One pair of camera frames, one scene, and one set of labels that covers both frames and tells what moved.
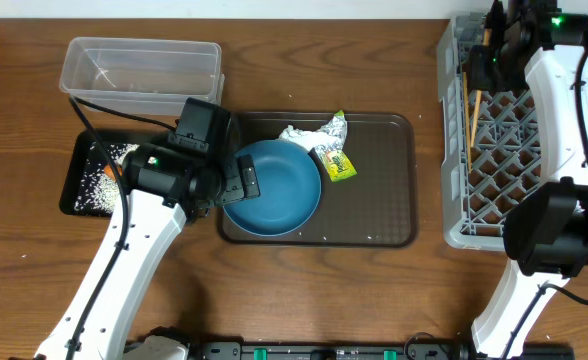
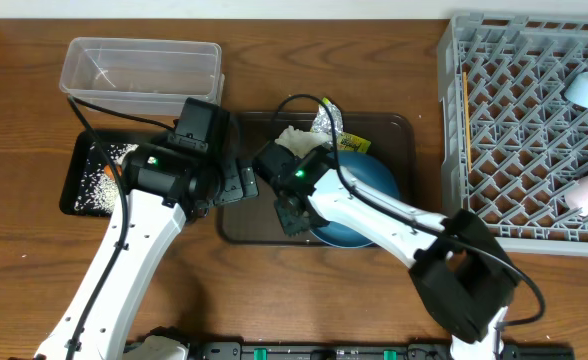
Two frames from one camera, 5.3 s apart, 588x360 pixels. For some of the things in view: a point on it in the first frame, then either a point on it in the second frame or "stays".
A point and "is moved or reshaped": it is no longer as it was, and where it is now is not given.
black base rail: x=411 y=350 stays
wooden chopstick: x=467 y=119 stays
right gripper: x=477 y=77 -> x=293 y=224
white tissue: x=308 y=139 stays
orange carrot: x=108 y=170 stays
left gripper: x=237 y=190 stays
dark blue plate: x=289 y=185 -> x=361 y=172
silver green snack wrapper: x=328 y=147 is moved or reshaped
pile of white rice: x=97 y=191 stays
